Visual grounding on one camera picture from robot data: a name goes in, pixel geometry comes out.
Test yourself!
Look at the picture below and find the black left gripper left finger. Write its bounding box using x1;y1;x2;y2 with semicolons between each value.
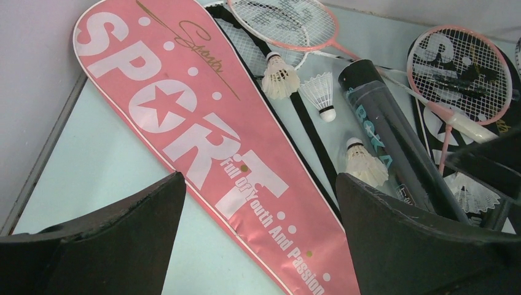
1;172;186;294

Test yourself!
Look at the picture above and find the white racket under pink racket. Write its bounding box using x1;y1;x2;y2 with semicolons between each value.
203;1;308;80

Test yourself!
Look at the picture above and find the black shuttlecock tube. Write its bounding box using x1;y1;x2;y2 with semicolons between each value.
338;59;469;225

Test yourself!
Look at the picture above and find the pink racket cover bag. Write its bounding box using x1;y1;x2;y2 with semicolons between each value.
73;1;360;294

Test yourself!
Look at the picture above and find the white feather shuttlecock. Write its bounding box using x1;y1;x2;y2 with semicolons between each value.
346;137;389;187
262;52;300;100

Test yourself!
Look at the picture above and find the pink racket far left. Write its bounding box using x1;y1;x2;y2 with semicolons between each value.
227;0;360;61

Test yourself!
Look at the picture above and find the white nylon shuttlecock on bag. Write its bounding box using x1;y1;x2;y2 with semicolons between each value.
444;172;500;213

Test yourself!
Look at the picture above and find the pink racket on black bag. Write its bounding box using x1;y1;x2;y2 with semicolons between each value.
407;25;513;172

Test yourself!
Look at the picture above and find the black racket cover bag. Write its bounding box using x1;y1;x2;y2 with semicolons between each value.
410;50;520;230

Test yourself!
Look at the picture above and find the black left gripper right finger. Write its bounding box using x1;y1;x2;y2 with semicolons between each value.
336;173;520;294

